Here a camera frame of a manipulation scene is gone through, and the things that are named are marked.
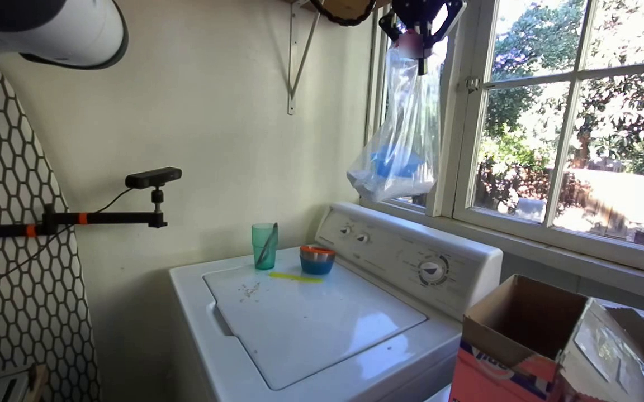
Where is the orange cardboard box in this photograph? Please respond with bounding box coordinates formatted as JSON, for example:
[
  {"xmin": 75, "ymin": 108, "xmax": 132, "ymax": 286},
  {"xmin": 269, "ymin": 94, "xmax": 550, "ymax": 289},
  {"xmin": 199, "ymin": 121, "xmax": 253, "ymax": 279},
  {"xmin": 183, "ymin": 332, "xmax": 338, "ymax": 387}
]
[{"xmin": 449, "ymin": 274, "xmax": 644, "ymax": 402}]

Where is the white wooden window frame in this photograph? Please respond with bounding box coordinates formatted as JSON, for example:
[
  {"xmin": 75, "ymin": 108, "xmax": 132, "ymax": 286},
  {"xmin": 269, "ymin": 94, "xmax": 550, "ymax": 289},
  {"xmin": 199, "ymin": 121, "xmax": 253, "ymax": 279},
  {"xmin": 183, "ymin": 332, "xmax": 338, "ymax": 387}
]
[{"xmin": 358, "ymin": 0, "xmax": 644, "ymax": 277}]

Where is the yellow-green flat utensil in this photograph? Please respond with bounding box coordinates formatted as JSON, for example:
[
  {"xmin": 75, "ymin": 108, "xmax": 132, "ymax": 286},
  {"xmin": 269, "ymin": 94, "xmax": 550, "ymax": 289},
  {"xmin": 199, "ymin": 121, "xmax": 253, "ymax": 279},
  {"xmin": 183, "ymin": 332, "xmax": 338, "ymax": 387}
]
[{"xmin": 266, "ymin": 270, "xmax": 324, "ymax": 285}]

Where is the clear plastic zip bag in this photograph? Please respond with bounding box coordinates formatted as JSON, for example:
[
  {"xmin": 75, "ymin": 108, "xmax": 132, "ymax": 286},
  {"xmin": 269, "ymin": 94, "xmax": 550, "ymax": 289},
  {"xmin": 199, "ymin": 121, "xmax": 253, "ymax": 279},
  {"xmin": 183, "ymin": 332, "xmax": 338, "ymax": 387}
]
[{"xmin": 345, "ymin": 31, "xmax": 453, "ymax": 205}]

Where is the black stereo camera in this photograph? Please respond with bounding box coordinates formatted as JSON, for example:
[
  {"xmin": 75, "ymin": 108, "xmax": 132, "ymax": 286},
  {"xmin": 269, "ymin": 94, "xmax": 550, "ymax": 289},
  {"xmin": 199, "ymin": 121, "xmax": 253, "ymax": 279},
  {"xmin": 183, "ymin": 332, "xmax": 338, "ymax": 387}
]
[{"xmin": 124, "ymin": 166, "xmax": 187, "ymax": 193}]

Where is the white washing machine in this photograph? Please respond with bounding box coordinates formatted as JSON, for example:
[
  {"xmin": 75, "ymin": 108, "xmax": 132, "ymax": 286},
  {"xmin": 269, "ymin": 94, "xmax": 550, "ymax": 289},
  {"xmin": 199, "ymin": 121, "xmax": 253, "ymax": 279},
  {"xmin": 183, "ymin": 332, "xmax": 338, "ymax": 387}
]
[{"xmin": 169, "ymin": 199, "xmax": 506, "ymax": 402}]

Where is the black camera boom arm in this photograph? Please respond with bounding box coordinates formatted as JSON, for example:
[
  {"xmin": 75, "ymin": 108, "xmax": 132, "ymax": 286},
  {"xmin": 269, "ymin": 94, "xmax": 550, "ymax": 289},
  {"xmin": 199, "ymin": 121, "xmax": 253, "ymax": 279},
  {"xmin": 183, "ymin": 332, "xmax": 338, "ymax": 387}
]
[{"xmin": 0, "ymin": 203, "xmax": 171, "ymax": 241}]

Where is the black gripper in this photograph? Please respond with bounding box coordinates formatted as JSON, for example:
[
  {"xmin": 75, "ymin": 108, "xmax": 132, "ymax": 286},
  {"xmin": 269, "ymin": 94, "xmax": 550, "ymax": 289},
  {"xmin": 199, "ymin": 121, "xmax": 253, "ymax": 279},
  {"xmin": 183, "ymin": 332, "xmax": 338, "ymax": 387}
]
[{"xmin": 376, "ymin": 0, "xmax": 467, "ymax": 77}]

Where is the green translucent plastic cup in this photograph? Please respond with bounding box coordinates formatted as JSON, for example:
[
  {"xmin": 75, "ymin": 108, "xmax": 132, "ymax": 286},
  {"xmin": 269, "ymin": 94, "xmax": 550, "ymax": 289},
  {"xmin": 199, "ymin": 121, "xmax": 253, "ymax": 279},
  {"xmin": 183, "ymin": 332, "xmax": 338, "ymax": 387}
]
[{"xmin": 252, "ymin": 221, "xmax": 279, "ymax": 274}]

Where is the white powder lump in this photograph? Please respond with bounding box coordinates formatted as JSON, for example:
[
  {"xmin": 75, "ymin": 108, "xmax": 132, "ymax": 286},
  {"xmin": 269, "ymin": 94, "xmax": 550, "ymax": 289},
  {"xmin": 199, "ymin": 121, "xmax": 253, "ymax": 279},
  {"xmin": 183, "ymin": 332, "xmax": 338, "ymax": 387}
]
[{"xmin": 347, "ymin": 159, "xmax": 436, "ymax": 203}]

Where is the metal wire shelf bracket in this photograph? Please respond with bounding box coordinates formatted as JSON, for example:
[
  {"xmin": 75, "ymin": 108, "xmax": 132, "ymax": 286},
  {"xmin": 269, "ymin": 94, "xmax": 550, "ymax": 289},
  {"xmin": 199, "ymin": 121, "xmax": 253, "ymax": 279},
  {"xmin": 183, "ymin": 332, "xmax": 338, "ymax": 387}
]
[{"xmin": 284, "ymin": 0, "xmax": 326, "ymax": 119}]

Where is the blue bowl with orange rim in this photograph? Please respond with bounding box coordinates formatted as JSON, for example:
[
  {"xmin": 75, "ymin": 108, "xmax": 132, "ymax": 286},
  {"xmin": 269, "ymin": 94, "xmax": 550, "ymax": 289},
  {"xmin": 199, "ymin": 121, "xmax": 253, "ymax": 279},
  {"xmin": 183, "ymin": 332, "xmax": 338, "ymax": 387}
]
[{"xmin": 297, "ymin": 244, "xmax": 338, "ymax": 277}]

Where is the honeycomb patterned board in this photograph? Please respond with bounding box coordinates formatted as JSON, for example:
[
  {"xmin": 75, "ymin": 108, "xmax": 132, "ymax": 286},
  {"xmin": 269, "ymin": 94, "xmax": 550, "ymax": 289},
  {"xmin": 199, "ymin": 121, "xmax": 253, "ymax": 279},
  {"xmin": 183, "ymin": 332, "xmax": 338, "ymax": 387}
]
[{"xmin": 0, "ymin": 65, "xmax": 106, "ymax": 402}]

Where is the brown wooden shelf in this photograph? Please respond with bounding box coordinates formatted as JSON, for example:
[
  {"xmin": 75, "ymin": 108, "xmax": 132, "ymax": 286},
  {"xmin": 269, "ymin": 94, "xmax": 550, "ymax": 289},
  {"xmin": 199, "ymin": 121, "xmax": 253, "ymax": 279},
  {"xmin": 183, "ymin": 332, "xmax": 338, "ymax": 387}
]
[{"xmin": 310, "ymin": 0, "xmax": 378, "ymax": 30}]

